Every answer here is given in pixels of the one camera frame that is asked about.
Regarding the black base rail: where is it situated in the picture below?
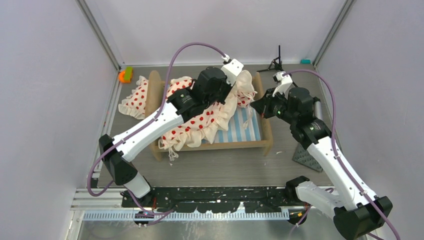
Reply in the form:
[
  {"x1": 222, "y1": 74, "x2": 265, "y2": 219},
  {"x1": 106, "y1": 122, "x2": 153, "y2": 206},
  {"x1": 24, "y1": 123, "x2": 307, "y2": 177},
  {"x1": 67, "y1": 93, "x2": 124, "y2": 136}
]
[{"x1": 69, "y1": 185, "x2": 372, "y2": 223}]

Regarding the strawberry print small pillow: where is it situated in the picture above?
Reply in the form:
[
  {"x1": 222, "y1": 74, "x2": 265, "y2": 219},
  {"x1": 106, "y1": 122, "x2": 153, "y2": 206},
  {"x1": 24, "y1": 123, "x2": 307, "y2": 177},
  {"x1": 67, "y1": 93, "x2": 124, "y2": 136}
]
[{"x1": 118, "y1": 75, "x2": 149, "y2": 120}]

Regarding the wooden pet bed frame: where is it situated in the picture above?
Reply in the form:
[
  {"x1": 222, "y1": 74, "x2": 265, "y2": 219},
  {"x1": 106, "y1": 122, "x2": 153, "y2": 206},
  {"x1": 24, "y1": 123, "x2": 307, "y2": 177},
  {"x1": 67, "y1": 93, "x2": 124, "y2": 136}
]
[{"x1": 145, "y1": 70, "x2": 274, "y2": 156}]

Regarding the strawberry print ruffled blanket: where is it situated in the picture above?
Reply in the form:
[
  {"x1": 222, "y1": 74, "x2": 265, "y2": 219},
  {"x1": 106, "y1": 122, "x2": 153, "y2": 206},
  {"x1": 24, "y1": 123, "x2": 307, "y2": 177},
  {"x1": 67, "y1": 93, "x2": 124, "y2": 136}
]
[{"x1": 158, "y1": 67, "x2": 257, "y2": 161}]

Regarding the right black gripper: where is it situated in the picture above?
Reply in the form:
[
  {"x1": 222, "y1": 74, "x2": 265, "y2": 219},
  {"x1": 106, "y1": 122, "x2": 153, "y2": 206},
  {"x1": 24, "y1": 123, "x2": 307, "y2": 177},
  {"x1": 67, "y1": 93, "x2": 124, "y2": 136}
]
[{"x1": 250, "y1": 87, "x2": 297, "y2": 125}]

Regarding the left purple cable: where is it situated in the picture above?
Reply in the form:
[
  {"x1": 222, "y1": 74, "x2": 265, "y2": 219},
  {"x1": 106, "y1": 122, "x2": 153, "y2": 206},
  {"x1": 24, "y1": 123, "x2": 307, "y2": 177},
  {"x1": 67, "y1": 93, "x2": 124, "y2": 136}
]
[{"x1": 84, "y1": 41, "x2": 233, "y2": 200}]

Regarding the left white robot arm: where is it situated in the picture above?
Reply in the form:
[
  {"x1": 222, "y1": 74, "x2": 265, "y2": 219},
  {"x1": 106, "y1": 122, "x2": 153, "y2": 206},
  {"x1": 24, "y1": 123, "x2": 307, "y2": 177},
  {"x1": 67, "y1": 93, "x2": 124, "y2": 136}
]
[{"x1": 99, "y1": 59, "x2": 244, "y2": 207}]

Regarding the black tripod stand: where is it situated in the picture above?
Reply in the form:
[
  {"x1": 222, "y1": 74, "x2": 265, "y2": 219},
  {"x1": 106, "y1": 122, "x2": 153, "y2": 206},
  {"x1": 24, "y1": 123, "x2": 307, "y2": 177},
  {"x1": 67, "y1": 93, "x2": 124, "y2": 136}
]
[{"x1": 258, "y1": 45, "x2": 324, "y2": 117}]

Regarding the teal small block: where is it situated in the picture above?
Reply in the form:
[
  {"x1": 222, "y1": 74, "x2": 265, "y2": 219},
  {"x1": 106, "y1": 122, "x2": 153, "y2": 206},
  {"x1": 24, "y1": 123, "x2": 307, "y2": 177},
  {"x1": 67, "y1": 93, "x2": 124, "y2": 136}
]
[{"x1": 300, "y1": 59, "x2": 312, "y2": 65}]

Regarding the black perforated pad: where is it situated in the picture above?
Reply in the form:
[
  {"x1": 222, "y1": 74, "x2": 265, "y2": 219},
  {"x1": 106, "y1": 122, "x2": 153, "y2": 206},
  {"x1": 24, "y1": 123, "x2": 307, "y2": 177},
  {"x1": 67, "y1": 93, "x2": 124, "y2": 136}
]
[{"x1": 292, "y1": 143, "x2": 323, "y2": 173}]

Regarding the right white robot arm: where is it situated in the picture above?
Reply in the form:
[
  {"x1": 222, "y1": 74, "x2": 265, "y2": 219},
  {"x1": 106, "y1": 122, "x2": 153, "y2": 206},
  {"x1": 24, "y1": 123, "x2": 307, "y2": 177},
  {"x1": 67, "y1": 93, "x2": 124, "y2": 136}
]
[{"x1": 251, "y1": 71, "x2": 393, "y2": 240}]

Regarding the blue striped mattress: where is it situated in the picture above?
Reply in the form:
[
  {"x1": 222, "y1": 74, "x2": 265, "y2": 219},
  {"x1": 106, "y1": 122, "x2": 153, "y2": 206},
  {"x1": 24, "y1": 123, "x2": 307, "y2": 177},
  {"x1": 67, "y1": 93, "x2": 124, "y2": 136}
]
[{"x1": 213, "y1": 105, "x2": 262, "y2": 144}]

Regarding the orange green toy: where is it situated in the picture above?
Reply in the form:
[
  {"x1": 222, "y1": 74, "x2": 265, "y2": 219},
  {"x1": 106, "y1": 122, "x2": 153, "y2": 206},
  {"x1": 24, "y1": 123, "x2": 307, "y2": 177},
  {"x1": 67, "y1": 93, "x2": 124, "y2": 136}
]
[{"x1": 118, "y1": 66, "x2": 134, "y2": 84}]

